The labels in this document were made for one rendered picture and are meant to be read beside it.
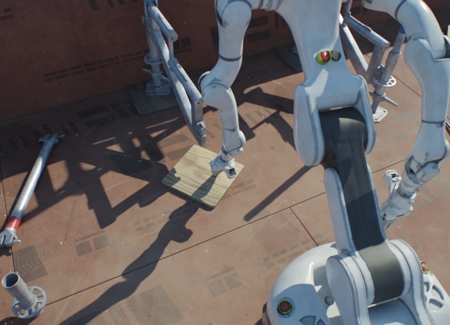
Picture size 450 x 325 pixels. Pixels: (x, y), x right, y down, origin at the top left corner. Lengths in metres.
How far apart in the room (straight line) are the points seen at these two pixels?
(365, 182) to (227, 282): 0.75
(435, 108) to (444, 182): 1.12
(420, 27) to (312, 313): 0.85
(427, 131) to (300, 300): 0.61
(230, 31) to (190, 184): 0.92
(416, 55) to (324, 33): 0.25
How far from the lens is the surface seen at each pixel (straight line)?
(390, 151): 2.31
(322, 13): 1.18
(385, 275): 1.16
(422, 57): 1.17
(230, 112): 1.40
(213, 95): 1.32
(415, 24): 1.21
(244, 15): 1.19
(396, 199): 1.38
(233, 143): 1.51
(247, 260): 1.71
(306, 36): 1.20
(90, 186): 2.02
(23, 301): 1.62
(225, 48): 1.26
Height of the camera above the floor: 1.50
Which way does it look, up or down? 48 degrees down
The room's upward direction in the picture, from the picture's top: 1 degrees clockwise
